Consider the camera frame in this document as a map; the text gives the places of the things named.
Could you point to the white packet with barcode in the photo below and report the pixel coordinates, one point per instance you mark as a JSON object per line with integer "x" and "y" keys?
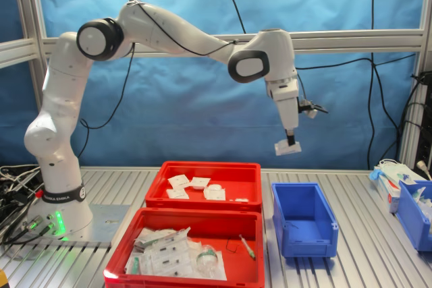
{"x": 158, "y": 236}

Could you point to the white sterile packet black marks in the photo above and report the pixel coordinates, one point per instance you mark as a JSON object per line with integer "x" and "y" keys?
{"x": 165, "y": 261}

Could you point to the blue open-front storage bin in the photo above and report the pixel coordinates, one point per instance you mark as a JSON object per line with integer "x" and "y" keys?
{"x": 305, "y": 200}

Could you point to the blue disposable glove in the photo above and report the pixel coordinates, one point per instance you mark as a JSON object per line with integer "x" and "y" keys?
{"x": 375, "y": 175}

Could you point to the red crate with medical supplies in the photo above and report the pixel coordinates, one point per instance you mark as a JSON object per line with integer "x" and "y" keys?
{"x": 243, "y": 267}

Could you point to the long aluminium frame beam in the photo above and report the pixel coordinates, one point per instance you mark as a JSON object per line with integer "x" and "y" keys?
{"x": 337, "y": 42}

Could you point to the yellow object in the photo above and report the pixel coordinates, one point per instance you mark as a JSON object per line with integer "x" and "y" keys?
{"x": 3, "y": 279}

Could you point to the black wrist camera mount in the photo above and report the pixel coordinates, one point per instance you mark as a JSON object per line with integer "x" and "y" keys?
{"x": 308, "y": 109}

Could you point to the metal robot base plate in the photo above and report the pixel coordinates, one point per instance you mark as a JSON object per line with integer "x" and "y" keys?
{"x": 108, "y": 220}

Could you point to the small plastic syringe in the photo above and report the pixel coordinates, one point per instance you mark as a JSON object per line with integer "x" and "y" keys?
{"x": 247, "y": 247}

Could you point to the white packets in blue bin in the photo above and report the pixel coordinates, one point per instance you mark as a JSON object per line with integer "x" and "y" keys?
{"x": 422, "y": 200}

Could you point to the flat white bandage packet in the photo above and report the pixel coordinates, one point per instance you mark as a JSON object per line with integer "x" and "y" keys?
{"x": 201, "y": 182}
{"x": 177, "y": 194}
{"x": 179, "y": 181}

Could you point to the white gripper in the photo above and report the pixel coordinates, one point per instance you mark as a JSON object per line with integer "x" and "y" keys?
{"x": 287, "y": 109}

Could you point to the pile of face masks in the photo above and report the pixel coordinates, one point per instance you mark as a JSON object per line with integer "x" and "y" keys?
{"x": 396, "y": 170}

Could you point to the short aluminium frame beam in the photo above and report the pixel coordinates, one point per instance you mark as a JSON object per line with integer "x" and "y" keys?
{"x": 13, "y": 52}

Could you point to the white carton red blue print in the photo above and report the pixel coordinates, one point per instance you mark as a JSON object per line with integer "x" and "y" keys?
{"x": 384, "y": 193}

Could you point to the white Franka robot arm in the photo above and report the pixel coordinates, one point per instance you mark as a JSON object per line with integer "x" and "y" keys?
{"x": 54, "y": 133}

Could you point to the red crate with bandages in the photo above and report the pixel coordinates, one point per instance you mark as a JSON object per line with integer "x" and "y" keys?
{"x": 236, "y": 173}

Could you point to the packet with green cannula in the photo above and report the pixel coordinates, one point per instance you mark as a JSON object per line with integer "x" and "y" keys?
{"x": 135, "y": 265}

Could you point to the blue fabric curtain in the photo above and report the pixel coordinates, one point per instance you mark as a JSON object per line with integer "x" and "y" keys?
{"x": 168, "y": 106}

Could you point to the blue bin full of packets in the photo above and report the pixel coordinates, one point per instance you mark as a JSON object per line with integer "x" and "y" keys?
{"x": 410, "y": 220}

